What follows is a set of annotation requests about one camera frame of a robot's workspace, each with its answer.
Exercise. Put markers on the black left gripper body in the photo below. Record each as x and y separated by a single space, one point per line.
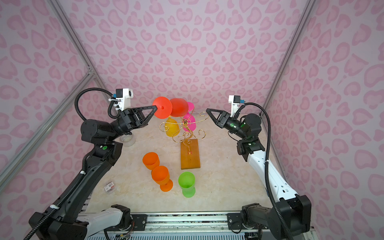
126 123

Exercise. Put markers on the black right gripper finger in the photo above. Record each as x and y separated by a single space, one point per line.
214 111
214 118

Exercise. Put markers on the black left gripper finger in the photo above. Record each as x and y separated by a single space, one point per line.
147 115
152 108

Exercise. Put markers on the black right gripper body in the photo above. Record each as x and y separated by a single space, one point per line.
234 126

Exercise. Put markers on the yellow wine glass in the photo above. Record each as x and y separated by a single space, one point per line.
171 127

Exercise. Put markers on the pink wine glass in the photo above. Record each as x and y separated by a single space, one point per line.
189 120

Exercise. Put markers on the red wine glass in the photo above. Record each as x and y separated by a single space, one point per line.
175 107

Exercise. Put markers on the orange wine glass front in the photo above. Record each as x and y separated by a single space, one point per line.
151 160

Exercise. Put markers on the orange wine glass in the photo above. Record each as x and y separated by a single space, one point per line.
161 176
151 160

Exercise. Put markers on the green wine glass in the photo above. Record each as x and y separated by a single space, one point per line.
186 181

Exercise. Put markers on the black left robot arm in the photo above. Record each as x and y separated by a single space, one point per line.
61 221

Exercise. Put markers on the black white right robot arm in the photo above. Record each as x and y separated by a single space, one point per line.
257 156

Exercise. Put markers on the orange wooden rack base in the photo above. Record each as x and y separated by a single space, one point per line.
190 156

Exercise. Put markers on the clear tape roll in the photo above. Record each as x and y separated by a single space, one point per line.
128 140

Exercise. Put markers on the small red white packet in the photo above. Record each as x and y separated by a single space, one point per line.
109 187

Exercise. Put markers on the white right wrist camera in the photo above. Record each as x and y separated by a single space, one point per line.
235 102

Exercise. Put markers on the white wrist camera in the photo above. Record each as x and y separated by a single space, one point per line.
121 100
235 102

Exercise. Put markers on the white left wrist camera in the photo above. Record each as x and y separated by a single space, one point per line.
121 100

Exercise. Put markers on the gold wire glass rack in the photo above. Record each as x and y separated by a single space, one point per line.
181 131

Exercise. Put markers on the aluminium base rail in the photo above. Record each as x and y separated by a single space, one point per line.
168 223

